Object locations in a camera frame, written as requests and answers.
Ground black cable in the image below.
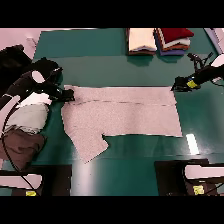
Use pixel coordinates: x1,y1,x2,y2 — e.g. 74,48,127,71
0,99,40,197

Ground pale grey garment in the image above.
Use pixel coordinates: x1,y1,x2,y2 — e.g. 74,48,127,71
3,102,51,135

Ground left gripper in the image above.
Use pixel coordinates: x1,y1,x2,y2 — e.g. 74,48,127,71
49,85,76,103

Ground pale pink T-shirt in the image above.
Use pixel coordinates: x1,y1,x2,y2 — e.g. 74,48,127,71
60,84,184,165

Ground brown garment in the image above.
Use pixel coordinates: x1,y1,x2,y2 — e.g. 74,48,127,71
0,128,47,172
126,28,158,56

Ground orange garment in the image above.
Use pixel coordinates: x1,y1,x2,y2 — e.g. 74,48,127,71
159,33,191,52

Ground cream garment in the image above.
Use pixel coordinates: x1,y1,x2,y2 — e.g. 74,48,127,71
127,28,158,53

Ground black garment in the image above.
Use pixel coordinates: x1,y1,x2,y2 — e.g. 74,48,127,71
0,44,33,92

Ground white garment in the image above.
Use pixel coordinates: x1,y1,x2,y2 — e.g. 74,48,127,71
163,37,192,48

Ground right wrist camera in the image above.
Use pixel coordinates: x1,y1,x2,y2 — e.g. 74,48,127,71
186,51,215,73

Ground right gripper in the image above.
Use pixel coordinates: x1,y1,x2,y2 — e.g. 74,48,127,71
170,75,202,93

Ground red garment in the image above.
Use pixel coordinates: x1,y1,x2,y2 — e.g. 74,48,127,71
157,28,195,44

